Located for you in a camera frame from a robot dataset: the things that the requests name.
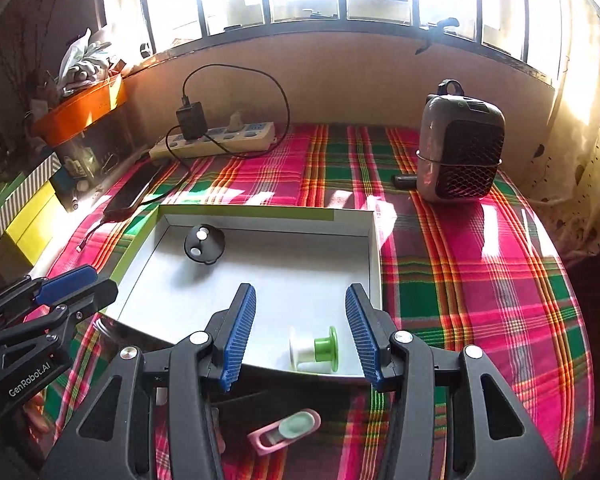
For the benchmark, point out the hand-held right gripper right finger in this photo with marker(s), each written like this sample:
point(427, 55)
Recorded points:
point(362, 340)

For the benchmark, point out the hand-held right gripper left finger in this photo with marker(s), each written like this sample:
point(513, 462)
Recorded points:
point(237, 340)

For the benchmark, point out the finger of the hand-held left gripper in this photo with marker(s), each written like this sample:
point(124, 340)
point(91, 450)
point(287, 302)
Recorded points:
point(67, 282)
point(95, 295)

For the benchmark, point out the white and green spool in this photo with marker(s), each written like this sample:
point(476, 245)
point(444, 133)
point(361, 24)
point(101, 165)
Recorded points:
point(325, 347)

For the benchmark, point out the white cardboard box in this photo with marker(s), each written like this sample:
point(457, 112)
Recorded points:
point(280, 285)

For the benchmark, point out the pink punch with green lever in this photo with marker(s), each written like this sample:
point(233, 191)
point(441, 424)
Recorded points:
point(300, 422)

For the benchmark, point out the yellow box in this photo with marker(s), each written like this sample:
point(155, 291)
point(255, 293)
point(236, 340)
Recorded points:
point(27, 230)

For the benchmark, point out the black round disc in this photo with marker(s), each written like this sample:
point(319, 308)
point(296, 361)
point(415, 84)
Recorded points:
point(205, 252)

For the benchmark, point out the striped box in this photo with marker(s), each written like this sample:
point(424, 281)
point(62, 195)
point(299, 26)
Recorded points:
point(22, 197)

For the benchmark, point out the plaid blanket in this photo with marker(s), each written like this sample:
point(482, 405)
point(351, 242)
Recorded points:
point(455, 285)

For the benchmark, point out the black phone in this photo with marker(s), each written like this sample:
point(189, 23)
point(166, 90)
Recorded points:
point(135, 192)

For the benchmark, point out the clear storage box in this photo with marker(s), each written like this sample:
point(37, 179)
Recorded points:
point(95, 160)

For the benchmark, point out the black cylindrical object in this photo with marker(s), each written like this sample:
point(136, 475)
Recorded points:
point(405, 180)

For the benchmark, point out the orange tray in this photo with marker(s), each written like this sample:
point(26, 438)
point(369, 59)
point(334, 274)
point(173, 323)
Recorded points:
point(80, 115)

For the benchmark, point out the black charger adapter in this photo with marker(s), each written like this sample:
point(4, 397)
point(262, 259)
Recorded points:
point(190, 120)

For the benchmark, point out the small grey space heater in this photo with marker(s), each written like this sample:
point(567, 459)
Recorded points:
point(460, 160)

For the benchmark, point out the white power strip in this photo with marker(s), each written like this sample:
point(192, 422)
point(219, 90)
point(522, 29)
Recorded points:
point(240, 135)

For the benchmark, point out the white plug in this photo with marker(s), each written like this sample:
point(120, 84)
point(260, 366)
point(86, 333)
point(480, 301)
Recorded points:
point(236, 120)

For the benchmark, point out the white plastic bags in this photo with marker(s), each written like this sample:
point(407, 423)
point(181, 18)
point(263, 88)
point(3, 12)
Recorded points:
point(82, 60)

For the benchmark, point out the cream patterned curtain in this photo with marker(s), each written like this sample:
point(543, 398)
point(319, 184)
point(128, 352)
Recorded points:
point(580, 135)

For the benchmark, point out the black window latch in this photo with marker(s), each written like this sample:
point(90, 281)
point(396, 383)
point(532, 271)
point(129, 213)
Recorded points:
point(447, 22)

